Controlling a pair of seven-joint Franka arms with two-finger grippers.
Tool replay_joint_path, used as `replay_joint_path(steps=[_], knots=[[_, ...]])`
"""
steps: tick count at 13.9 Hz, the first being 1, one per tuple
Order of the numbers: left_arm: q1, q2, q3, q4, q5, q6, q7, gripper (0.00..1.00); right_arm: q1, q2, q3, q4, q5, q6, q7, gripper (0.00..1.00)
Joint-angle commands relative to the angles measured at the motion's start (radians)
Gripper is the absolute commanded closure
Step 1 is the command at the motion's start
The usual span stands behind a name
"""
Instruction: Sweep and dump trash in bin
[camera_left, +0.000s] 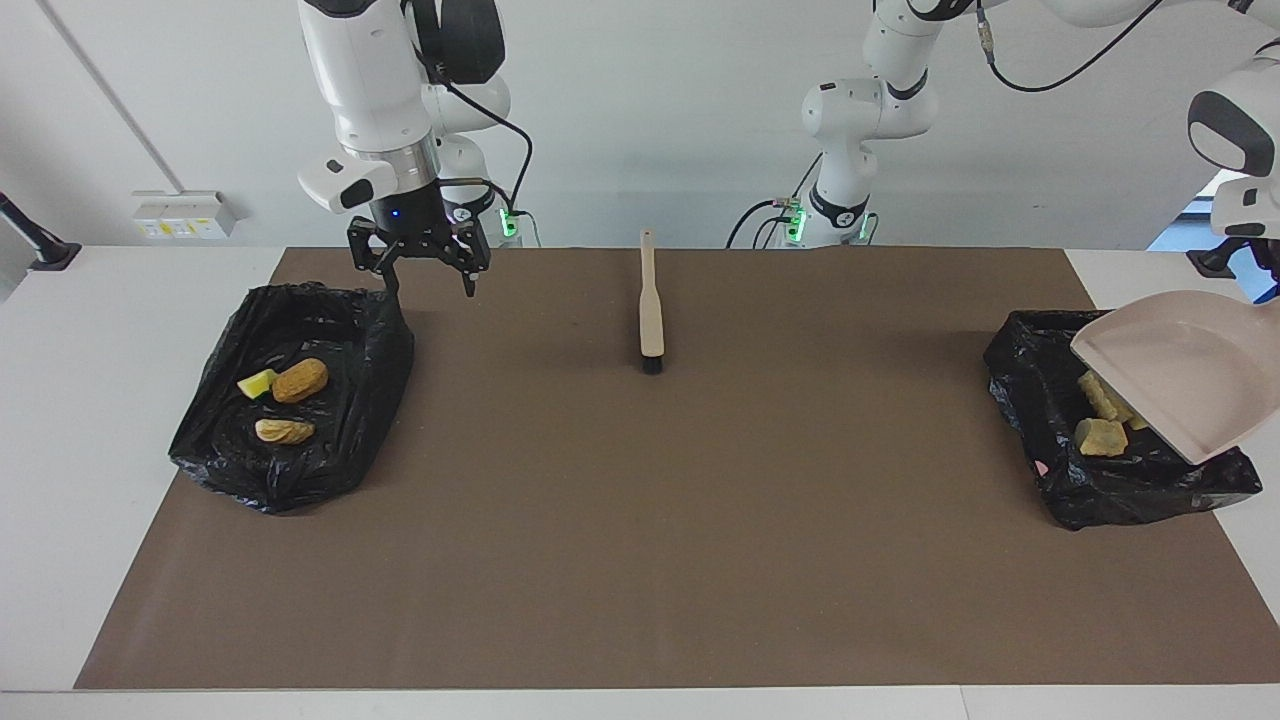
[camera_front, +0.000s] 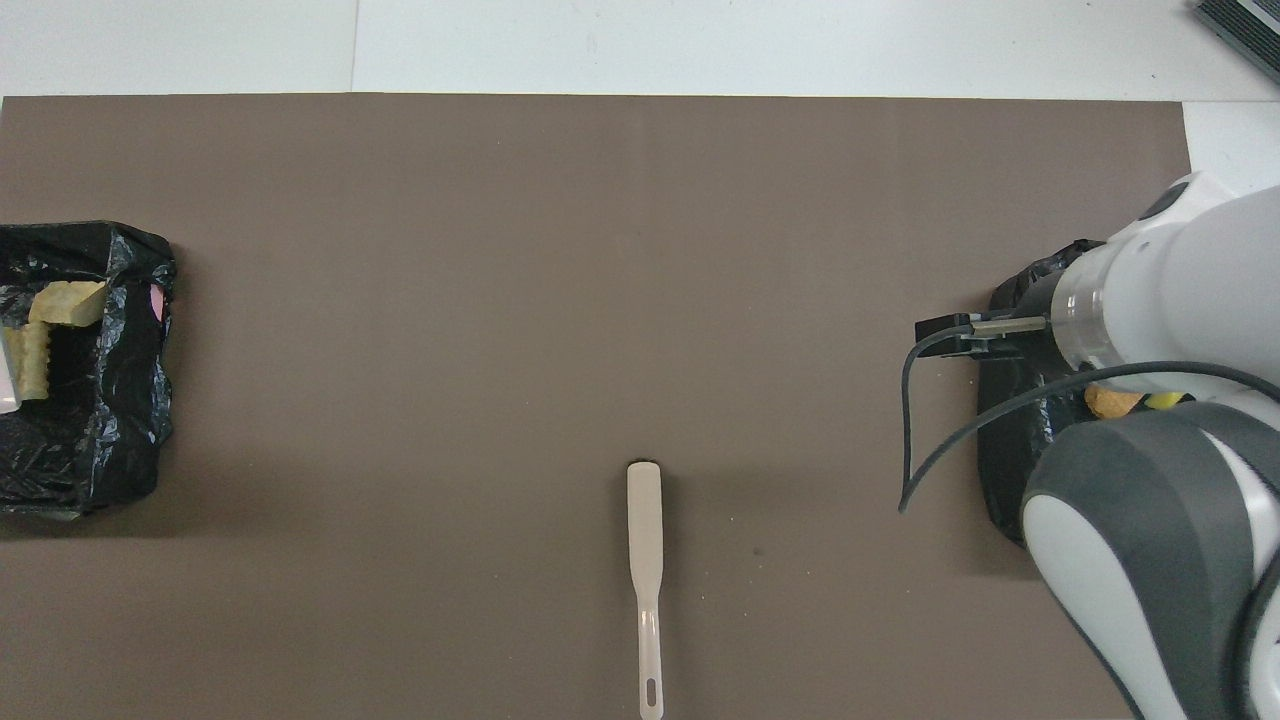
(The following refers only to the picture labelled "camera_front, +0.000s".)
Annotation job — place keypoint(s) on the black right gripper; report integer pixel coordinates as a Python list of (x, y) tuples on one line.
[(950, 338)]

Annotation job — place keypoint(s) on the brown foam chunk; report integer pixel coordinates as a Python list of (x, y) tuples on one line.
[(1110, 402)]

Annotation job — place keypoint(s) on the small yellow sponge piece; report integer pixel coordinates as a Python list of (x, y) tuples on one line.
[(1163, 401)]

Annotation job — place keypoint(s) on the beige hand brush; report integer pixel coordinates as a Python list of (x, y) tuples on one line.
[(645, 520)]

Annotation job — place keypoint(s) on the pale yellow foam chunk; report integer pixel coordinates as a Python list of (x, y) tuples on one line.
[(32, 362), (68, 303)]

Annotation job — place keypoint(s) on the beige plastic dustpan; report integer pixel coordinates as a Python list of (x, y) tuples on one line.
[(6, 370)]

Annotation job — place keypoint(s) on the black bag lined bin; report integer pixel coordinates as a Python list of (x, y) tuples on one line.
[(1005, 470)]

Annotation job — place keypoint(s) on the black bag bin pink spot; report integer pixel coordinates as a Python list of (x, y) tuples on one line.
[(120, 430)]

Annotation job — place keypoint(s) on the brown table mat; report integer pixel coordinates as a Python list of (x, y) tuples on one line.
[(600, 250)]

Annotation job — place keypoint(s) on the grey ribbed device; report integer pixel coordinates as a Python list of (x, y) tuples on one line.
[(1245, 25)]

